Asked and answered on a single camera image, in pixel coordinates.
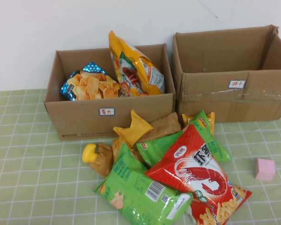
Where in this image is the taped brown cardboard box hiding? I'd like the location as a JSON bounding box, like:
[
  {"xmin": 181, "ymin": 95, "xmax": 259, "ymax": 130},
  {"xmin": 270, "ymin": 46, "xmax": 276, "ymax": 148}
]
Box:
[{"xmin": 172, "ymin": 24, "xmax": 281, "ymax": 124}]

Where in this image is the yellow cracker print packet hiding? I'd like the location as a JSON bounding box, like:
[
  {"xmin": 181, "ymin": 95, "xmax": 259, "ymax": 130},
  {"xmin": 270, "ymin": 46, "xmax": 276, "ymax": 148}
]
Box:
[{"xmin": 111, "ymin": 137, "xmax": 125, "ymax": 163}]

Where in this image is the red shrimp stick bag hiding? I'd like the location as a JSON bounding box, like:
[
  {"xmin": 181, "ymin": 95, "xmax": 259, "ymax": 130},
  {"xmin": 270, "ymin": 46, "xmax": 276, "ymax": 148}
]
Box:
[{"xmin": 144, "ymin": 124, "xmax": 253, "ymax": 225}]

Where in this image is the white blue snack bag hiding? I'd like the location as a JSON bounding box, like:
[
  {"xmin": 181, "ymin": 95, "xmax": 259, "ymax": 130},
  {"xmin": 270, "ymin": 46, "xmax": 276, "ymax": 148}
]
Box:
[{"xmin": 186, "ymin": 203, "xmax": 197, "ymax": 222}]

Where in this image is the pink foam cube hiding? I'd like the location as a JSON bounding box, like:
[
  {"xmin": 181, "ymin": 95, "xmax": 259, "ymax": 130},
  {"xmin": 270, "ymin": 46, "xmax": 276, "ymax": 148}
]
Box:
[{"xmin": 254, "ymin": 158, "xmax": 276, "ymax": 181}]

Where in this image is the green checkered tablecloth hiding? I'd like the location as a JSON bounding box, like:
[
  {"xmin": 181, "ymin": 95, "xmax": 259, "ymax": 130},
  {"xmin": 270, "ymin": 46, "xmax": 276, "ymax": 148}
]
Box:
[{"xmin": 0, "ymin": 89, "xmax": 281, "ymax": 225}]

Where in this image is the long brown snack packet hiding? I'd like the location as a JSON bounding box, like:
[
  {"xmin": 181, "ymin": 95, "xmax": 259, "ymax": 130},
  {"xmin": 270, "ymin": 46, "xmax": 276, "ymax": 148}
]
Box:
[{"xmin": 134, "ymin": 112, "xmax": 182, "ymax": 144}]

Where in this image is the large green chip bag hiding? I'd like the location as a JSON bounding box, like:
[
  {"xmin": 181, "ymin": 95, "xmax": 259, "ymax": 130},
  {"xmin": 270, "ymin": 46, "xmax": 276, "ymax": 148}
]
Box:
[{"xmin": 93, "ymin": 142, "xmax": 194, "ymax": 225}]

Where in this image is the large yellow chip bag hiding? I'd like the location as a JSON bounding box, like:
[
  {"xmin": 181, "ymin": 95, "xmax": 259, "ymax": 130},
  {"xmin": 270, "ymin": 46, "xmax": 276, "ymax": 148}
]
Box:
[{"xmin": 108, "ymin": 30, "xmax": 166, "ymax": 97}]

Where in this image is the plain yellow snack packet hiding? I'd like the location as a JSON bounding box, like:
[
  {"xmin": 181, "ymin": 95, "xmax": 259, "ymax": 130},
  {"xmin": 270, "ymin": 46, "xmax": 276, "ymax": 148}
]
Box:
[{"xmin": 112, "ymin": 109, "xmax": 154, "ymax": 149}]

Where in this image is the yellow orange snack packet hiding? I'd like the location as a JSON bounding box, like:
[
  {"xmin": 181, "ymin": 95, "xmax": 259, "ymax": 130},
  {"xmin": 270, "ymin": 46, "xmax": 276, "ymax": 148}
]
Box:
[{"xmin": 182, "ymin": 112, "xmax": 215, "ymax": 136}]

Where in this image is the printed brown cardboard box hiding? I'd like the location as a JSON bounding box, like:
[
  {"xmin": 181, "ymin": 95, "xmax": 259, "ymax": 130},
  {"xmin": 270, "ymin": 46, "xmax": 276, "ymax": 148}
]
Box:
[{"xmin": 43, "ymin": 43, "xmax": 176, "ymax": 141}]

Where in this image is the yellow rubber duck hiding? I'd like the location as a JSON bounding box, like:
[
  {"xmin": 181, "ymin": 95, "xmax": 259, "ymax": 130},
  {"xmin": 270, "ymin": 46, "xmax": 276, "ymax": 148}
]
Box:
[{"xmin": 82, "ymin": 143, "xmax": 100, "ymax": 164}]

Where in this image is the small brown snack packet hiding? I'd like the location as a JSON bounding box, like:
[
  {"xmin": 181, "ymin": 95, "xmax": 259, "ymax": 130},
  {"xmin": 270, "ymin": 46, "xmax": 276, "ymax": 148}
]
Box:
[{"xmin": 89, "ymin": 142, "xmax": 114, "ymax": 178}]

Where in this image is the blue polka dot chip bag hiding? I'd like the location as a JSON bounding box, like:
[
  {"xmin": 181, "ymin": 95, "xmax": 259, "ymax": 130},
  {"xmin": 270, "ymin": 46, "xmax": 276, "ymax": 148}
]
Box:
[{"xmin": 59, "ymin": 61, "xmax": 120, "ymax": 101}]

